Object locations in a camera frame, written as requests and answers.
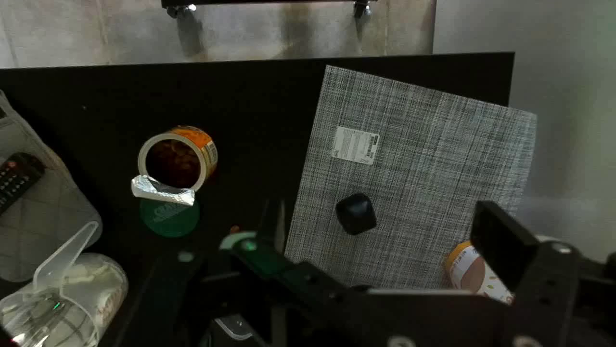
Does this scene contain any round dark green lid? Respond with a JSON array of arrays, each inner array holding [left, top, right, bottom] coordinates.
[[138, 198, 201, 240]]

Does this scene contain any orange and white snack pouch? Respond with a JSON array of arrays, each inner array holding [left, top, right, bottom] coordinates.
[[444, 238, 515, 304]]

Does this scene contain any small black rounded block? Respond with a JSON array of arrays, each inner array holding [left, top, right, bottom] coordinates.
[[332, 190, 378, 236]]

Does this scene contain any black remote control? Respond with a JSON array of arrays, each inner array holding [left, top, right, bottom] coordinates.
[[0, 150, 47, 215]]

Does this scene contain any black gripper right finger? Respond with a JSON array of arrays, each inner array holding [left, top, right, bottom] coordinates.
[[469, 200, 616, 347]]

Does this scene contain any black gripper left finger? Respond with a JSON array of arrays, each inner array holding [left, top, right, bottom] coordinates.
[[219, 198, 363, 310]]

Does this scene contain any white label tag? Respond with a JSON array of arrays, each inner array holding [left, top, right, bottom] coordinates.
[[328, 125, 382, 167]]

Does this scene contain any grey quilted pot holder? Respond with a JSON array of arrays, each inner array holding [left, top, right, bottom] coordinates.
[[0, 88, 103, 285]]

